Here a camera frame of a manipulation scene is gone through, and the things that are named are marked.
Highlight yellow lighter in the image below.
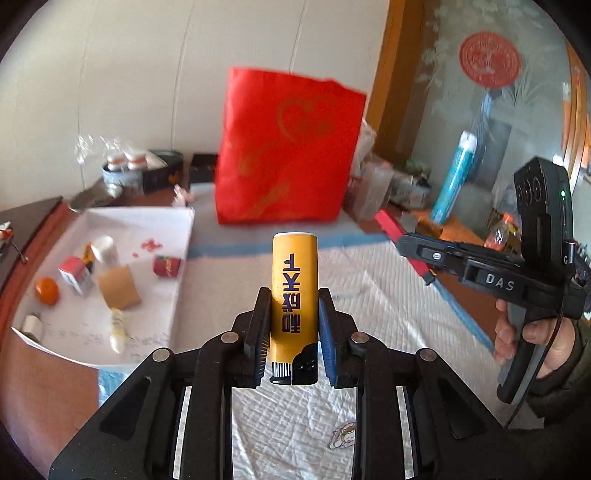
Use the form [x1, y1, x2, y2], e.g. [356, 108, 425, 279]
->
[269, 232, 318, 386]

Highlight red cylindrical container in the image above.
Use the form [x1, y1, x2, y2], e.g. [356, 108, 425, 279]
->
[152, 255, 183, 278]

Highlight small white tube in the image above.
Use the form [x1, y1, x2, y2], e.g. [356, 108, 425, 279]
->
[109, 308, 127, 354]

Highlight red white small box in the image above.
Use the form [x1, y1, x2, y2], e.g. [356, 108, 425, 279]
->
[58, 256, 93, 296]

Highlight orange fruit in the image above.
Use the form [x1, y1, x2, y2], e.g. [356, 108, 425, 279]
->
[35, 277, 60, 306]

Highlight small white cylinder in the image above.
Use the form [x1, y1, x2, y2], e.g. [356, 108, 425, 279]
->
[20, 314, 44, 343]

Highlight person's right hand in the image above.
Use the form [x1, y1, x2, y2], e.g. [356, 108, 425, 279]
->
[492, 298, 578, 380]

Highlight orange cloth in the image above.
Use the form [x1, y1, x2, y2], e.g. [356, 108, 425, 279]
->
[410, 210, 484, 246]

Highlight white cardboard tray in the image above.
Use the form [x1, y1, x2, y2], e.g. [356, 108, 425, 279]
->
[12, 207, 194, 368]

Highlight clear plastic measuring cup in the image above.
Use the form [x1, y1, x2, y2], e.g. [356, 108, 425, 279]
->
[353, 160, 394, 222]

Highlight black box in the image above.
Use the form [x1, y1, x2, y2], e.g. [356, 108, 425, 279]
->
[188, 153, 217, 184]

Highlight round decorated tin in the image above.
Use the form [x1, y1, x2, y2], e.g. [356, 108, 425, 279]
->
[102, 150, 184, 196]

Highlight red fabric bag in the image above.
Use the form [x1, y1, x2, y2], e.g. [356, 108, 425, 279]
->
[214, 67, 366, 224]

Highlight metal bowl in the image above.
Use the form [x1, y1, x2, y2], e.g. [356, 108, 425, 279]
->
[68, 184, 123, 213]

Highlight right white orange bottle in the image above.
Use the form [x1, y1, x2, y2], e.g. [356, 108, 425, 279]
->
[125, 151, 148, 171]

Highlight white orange bottle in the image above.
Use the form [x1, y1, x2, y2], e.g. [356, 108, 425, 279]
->
[106, 153, 127, 172]
[125, 151, 148, 171]

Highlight white plastic bag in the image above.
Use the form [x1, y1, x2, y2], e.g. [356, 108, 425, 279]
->
[349, 119, 377, 177]

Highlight left white orange bottle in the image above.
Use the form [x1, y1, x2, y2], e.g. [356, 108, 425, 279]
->
[106, 153, 127, 172]

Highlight red round paper cutout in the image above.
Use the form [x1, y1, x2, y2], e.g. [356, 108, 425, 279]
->
[459, 31, 521, 89]

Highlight dark side table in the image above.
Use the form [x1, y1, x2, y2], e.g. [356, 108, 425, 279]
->
[1, 196, 62, 290]

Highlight clear plastic wrap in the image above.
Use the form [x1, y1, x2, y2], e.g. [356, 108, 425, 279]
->
[74, 135, 147, 165]

